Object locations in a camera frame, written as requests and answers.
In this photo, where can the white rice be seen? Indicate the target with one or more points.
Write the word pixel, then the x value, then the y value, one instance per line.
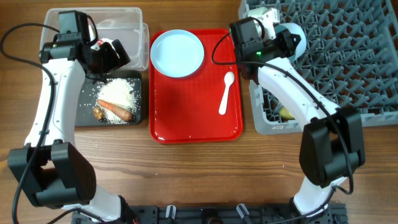
pixel 119 93

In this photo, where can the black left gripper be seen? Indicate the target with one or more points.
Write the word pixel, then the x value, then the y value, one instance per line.
pixel 113 61

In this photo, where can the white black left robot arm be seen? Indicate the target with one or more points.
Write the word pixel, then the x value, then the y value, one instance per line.
pixel 49 169

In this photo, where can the red serving tray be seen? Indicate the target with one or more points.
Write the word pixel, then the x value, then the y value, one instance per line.
pixel 185 110

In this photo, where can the clear plastic bin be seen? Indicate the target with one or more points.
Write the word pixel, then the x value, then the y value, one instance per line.
pixel 124 25

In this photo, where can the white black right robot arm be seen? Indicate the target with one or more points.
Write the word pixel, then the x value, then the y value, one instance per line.
pixel 332 146

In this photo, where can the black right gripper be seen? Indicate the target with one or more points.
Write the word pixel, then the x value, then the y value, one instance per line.
pixel 281 38

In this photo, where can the orange carrot piece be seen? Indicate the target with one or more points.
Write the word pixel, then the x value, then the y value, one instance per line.
pixel 120 112

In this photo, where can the grey dishwasher rack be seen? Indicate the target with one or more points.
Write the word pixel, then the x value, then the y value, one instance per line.
pixel 351 54

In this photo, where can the black plastic tray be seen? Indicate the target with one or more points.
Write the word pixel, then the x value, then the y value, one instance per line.
pixel 90 93

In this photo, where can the white plastic spoon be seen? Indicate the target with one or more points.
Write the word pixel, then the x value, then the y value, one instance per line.
pixel 228 81

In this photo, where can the brown food scrap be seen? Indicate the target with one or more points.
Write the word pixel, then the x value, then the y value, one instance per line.
pixel 98 113

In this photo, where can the yellow plastic cup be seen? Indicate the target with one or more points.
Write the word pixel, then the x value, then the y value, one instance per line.
pixel 284 113

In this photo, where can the small light blue bowl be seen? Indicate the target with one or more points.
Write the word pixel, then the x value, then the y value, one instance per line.
pixel 299 38

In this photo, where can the large light blue plate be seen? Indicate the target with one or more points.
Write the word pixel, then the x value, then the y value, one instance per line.
pixel 177 53

